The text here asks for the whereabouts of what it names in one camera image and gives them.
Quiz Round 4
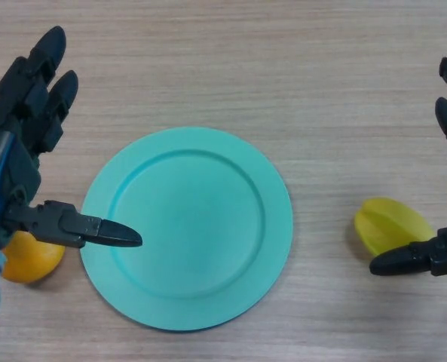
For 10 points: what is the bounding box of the orange fruit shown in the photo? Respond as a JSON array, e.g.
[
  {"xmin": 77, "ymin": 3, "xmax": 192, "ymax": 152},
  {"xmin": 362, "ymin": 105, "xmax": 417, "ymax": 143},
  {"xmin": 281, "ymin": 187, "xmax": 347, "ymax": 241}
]
[{"xmin": 0, "ymin": 230, "xmax": 66, "ymax": 284}]

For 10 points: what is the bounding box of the yellow starfruit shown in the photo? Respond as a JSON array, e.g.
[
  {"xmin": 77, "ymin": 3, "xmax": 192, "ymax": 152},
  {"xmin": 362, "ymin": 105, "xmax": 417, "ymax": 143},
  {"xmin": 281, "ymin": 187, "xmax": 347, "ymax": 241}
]
[{"xmin": 353, "ymin": 196, "xmax": 437, "ymax": 258}]

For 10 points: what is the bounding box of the green round plate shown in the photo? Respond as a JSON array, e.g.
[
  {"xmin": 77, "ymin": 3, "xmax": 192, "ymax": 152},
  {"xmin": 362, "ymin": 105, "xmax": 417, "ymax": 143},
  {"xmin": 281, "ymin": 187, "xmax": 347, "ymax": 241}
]
[{"xmin": 79, "ymin": 126, "xmax": 294, "ymax": 333}]

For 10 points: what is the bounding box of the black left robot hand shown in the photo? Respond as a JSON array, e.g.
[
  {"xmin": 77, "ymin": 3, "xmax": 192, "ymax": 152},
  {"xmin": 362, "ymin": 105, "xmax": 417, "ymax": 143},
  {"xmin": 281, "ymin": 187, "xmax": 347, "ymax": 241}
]
[{"xmin": 0, "ymin": 25, "xmax": 144, "ymax": 250}]

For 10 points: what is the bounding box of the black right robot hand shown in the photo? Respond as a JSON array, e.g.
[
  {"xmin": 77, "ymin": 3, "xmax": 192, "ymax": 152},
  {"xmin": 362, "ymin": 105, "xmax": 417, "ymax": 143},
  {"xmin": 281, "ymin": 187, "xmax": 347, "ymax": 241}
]
[{"xmin": 369, "ymin": 57, "xmax": 447, "ymax": 278}]

